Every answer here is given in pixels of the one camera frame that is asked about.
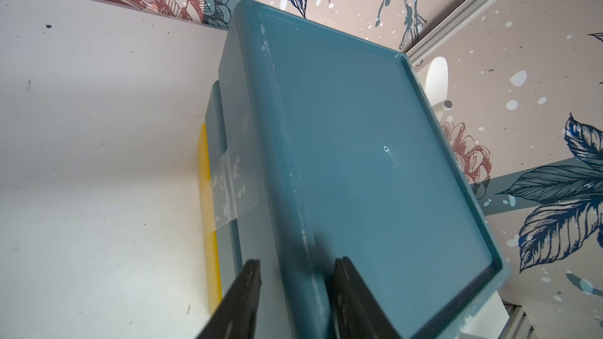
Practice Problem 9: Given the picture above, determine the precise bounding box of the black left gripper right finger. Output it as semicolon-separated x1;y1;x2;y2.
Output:
331;257;400;338

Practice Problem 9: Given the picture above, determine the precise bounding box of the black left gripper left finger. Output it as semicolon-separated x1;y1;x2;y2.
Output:
196;260;262;339

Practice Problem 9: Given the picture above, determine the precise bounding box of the teal drawer cabinet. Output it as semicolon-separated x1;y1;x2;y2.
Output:
205;0;510;338

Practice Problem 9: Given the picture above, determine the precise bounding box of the yellow pad under cabinet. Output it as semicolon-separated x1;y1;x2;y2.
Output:
197;124;223;315

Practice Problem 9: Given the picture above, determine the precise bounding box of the clear adhesive tape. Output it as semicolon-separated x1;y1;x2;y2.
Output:
210;150;260;229

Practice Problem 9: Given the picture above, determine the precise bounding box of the aluminium frame rail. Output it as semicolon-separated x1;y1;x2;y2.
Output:
406;0;497;65

